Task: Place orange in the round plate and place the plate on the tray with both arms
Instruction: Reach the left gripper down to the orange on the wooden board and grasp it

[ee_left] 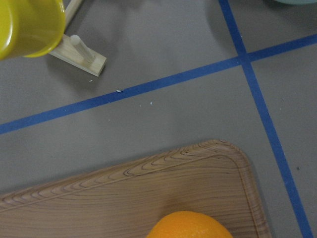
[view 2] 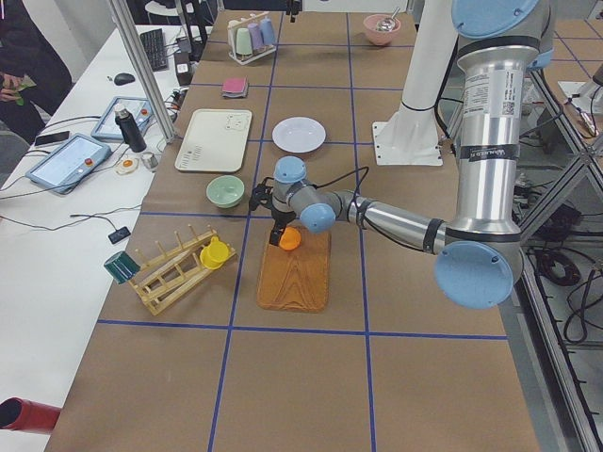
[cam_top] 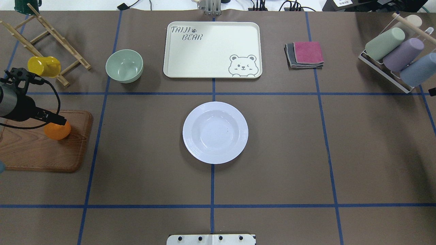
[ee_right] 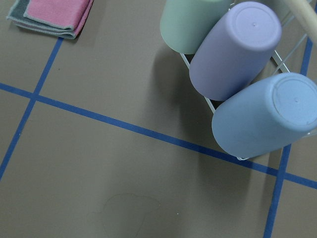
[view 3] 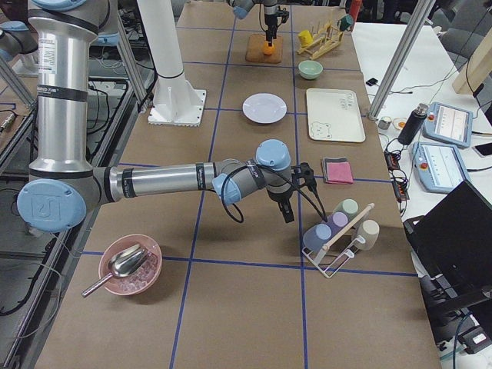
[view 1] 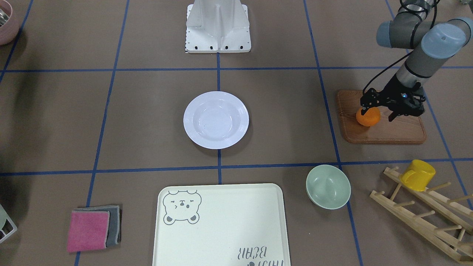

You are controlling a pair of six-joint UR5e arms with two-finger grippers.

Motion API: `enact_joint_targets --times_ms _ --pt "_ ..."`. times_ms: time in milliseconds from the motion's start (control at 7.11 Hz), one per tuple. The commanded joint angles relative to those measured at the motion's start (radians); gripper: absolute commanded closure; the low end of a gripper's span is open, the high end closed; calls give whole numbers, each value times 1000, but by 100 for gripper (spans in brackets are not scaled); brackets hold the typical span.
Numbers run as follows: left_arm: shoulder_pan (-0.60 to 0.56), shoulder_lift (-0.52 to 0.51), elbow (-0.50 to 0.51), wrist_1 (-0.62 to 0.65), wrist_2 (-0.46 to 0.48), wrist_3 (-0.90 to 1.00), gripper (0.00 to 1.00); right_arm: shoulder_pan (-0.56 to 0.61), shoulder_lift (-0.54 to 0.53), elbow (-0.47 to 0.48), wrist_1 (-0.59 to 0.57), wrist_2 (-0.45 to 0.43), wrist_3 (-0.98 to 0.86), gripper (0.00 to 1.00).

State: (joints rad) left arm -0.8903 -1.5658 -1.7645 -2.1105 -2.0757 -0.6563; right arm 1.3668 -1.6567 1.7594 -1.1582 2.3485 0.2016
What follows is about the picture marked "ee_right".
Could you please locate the white wire cup rack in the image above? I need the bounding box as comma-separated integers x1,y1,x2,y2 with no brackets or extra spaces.
179,0,317,161

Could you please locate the pink cloth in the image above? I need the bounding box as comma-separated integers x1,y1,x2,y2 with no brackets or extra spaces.
23,0,93,39

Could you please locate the purple cup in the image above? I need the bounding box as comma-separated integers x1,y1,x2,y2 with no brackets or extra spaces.
189,1,282,101

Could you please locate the green cup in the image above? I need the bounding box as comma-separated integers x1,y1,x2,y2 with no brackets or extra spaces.
160,0,233,55

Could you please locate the grey cloth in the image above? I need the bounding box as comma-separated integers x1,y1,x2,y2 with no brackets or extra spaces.
6,0,76,39

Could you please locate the wooden rack handle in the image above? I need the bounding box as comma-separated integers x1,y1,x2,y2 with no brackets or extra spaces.
284,0,317,45

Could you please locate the blue cup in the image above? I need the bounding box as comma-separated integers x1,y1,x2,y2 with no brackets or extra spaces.
211,72,317,159

